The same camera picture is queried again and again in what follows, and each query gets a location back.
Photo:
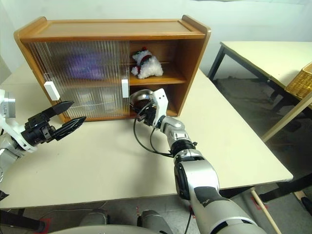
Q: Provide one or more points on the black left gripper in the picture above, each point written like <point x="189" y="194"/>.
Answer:
<point x="36" y="131"/>

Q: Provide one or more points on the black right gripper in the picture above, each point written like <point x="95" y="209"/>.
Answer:
<point x="148" y="117"/>

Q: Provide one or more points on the shiny round bowl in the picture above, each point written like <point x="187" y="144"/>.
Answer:
<point x="141" y="96"/>

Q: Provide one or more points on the ribbed clear sliding door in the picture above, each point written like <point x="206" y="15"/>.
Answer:
<point x="51" y="90"/>
<point x="125" y="88"/>

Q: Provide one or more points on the white plush toy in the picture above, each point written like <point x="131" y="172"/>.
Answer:
<point x="151" y="68"/>

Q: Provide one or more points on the purple tissue pack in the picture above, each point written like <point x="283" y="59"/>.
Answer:
<point x="85" y="67"/>

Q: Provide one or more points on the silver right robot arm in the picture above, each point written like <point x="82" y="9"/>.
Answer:
<point x="195" y="175"/>

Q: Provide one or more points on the wooden cabinet with shelf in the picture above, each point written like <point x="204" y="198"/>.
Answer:
<point x="109" y="28"/>

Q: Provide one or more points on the beige side table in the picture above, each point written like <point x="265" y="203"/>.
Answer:
<point x="256" y="56"/>

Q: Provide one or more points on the dark grey rounded shape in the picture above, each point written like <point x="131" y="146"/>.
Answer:
<point x="153" y="221"/>

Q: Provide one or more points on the silver robot torso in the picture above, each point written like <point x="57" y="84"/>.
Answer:
<point x="109" y="231"/>

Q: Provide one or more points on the pale wooden beam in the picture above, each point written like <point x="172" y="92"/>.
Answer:
<point x="285" y="122"/>

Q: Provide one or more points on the yellow wicker basket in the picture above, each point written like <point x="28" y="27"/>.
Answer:
<point x="299" y="83"/>

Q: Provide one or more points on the round wooden stick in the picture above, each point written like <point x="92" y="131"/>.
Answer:
<point x="265" y="212"/>

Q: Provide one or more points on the black chair base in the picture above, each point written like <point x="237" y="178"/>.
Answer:
<point x="307" y="201"/>

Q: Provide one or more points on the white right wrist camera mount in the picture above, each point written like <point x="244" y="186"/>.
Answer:
<point x="161" y="102"/>

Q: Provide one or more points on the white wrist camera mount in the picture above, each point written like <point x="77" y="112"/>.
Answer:
<point x="12" y="131"/>
<point x="161" y="102"/>

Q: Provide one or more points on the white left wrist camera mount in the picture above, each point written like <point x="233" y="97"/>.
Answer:
<point x="12" y="131"/>

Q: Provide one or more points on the black table frame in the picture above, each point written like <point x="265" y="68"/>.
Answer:
<point x="280" y="191"/>

